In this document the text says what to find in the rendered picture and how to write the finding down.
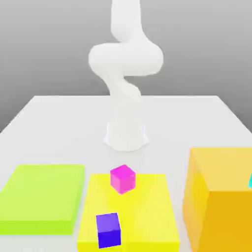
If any small magenta cube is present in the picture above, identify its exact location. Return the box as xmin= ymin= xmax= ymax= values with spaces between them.
xmin=110 ymin=164 xmax=136 ymax=195

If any small purple cube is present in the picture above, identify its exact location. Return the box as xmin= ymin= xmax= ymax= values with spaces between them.
xmin=95 ymin=212 xmax=122 ymax=250

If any large yellow box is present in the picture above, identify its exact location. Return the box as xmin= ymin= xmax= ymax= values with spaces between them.
xmin=77 ymin=173 xmax=180 ymax=252

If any large orange box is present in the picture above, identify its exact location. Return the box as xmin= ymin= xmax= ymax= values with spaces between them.
xmin=182 ymin=147 xmax=252 ymax=252

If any large lime green box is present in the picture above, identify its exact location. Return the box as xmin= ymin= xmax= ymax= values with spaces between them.
xmin=0 ymin=164 xmax=85 ymax=236

